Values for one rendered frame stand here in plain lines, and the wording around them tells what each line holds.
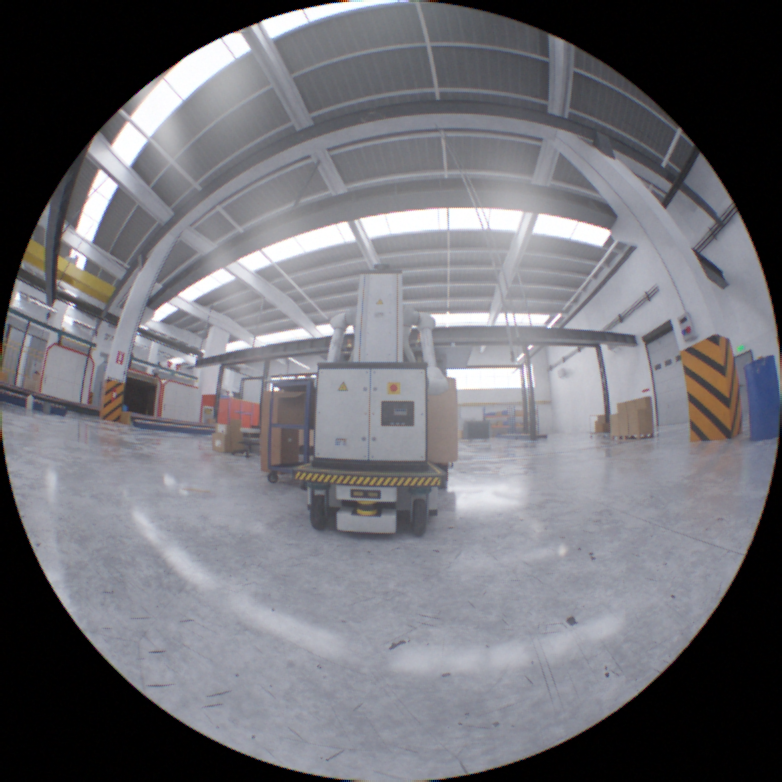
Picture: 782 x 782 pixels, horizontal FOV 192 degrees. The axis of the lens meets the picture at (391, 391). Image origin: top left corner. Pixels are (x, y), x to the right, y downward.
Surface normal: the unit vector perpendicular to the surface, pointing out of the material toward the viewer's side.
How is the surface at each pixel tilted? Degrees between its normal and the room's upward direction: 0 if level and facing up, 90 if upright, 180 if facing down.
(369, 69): 174
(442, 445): 90
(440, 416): 90
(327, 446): 90
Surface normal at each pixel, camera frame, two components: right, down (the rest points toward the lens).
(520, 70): -0.04, 0.96
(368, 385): -0.02, -0.18
